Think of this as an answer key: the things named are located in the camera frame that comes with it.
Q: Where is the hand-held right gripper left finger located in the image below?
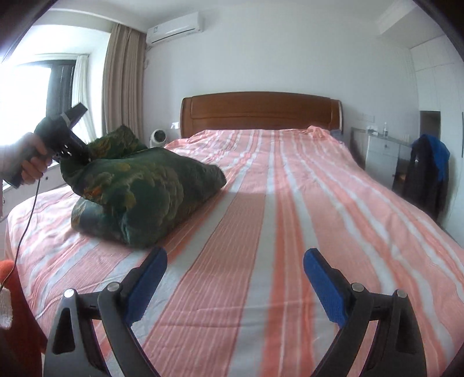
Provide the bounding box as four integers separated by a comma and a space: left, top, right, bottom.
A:
43, 247, 168, 377

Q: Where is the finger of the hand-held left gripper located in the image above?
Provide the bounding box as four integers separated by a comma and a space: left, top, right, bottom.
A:
54, 141, 92, 164

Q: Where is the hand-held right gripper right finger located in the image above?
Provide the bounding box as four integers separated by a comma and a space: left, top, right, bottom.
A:
303, 248, 428, 377

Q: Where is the green floral padded jacket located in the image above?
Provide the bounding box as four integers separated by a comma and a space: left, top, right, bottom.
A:
60, 125, 227, 249

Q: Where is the person's left forearm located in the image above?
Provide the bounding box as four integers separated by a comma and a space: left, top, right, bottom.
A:
0, 143, 27, 182

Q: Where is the person's left hand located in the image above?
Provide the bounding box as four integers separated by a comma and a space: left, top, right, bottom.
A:
20, 132, 54, 184

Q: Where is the window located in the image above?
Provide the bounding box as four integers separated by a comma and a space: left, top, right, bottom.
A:
0, 54, 95, 171

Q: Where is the beige curtain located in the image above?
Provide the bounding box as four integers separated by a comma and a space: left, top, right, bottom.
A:
101, 23, 147, 147

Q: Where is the bed with pink striped sheet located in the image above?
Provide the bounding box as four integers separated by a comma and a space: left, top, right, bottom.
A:
5, 126, 464, 377

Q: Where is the dark hanging jacket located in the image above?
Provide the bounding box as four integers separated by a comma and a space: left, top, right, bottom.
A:
402, 136, 450, 222

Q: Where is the white nightstand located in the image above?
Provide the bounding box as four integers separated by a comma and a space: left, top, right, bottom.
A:
364, 128, 414, 189

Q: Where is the white air conditioner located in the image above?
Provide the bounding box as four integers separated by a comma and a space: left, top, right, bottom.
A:
146, 12, 204, 46

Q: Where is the blue hanging garment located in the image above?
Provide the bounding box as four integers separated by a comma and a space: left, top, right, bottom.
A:
420, 134, 451, 182

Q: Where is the wooden headboard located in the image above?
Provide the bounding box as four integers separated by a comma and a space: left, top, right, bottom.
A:
180, 92, 343, 139

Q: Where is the white wardrobe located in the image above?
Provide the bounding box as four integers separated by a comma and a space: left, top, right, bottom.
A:
409, 36, 464, 233

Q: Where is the black cable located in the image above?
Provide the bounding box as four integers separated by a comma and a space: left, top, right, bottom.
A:
0, 178, 41, 291

